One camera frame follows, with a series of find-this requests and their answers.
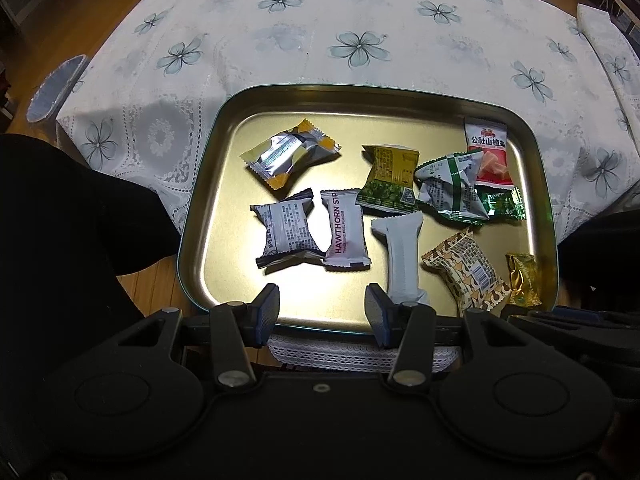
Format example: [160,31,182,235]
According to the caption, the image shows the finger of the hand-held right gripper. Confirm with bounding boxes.
[501,304,640,361]

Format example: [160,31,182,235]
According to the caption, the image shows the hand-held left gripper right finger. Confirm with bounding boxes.
[364,282,521,391]

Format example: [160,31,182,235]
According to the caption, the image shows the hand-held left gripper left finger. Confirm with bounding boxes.
[112,282,281,392]

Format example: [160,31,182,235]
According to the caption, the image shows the gold metal tray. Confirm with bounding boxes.
[176,85,560,336]

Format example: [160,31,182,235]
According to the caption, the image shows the gold foil candy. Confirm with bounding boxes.
[505,252,543,308]

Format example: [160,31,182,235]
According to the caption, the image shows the plain white long snack packet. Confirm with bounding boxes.
[371,211,432,308]

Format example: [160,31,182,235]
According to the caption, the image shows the black and white snack packet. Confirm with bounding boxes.
[250,189,326,271]

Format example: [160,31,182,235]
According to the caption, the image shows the white pink strip snack packet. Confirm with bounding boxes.
[320,189,372,270]

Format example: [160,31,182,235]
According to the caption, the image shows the cream patterned nut snack packet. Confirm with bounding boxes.
[421,227,510,313]

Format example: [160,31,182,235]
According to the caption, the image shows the dark green foil candy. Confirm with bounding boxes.
[475,186,527,222]

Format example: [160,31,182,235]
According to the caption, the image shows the yellow green pea snack packet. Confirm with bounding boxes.
[356,144,421,213]

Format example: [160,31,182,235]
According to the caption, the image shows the white green snack packet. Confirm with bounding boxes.
[414,152,491,226]

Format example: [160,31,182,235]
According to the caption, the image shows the silver snack packet yellow ends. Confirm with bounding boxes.
[239,119,343,191]

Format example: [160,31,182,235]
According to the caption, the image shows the red and white snack packet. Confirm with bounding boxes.
[464,116,516,187]

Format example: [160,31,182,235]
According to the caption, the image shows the floral lace tablecloth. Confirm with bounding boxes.
[55,0,640,376]

